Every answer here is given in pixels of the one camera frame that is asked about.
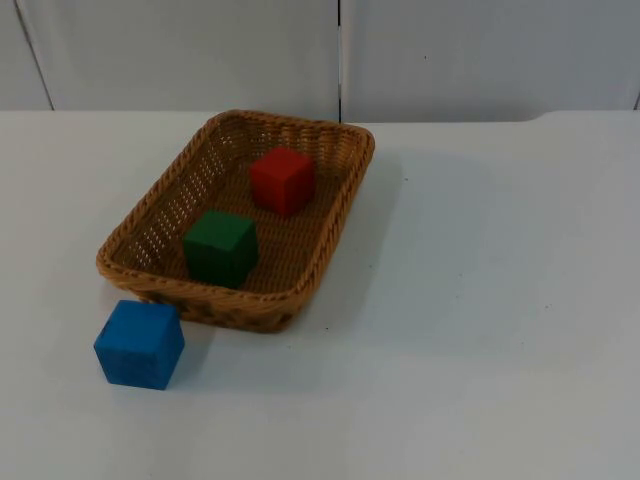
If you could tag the pale brown wicker basket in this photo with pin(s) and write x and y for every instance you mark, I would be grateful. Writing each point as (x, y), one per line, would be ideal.
(320, 235)

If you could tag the blue cube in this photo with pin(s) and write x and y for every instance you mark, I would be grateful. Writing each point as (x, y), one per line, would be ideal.
(137, 345)

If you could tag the green cube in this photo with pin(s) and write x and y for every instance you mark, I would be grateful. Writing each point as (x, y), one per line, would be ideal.
(220, 247)

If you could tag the red cube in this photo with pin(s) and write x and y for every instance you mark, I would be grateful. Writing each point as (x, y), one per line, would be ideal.
(280, 180)

